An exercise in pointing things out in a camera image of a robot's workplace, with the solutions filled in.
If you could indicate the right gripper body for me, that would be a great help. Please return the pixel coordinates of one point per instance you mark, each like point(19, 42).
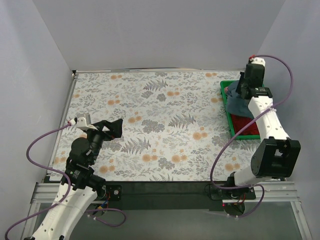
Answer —
point(242, 87)

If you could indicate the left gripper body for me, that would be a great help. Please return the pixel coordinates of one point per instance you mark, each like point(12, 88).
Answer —
point(104, 131)

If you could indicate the blue grey t shirt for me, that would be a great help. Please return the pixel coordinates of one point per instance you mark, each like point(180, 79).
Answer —
point(235, 105)

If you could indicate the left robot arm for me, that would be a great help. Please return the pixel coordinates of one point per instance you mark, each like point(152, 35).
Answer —
point(79, 186)

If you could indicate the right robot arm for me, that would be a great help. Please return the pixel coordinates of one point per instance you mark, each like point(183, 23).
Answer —
point(277, 154)

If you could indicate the green plastic bin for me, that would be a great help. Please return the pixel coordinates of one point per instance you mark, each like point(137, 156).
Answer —
point(224, 84)

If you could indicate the red t shirt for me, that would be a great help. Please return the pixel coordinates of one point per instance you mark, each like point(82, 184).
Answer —
point(239, 122)

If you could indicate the floral table mat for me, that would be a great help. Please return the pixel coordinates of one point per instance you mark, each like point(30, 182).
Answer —
point(174, 128)

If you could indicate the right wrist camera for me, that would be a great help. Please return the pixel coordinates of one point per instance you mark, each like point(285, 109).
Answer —
point(257, 60)

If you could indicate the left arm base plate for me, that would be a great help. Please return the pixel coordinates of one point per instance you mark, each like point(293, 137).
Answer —
point(109, 192)

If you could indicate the aluminium frame rail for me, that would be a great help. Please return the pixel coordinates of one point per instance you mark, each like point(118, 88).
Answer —
point(183, 195)

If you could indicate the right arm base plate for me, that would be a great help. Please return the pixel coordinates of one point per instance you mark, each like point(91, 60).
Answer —
point(215, 193)

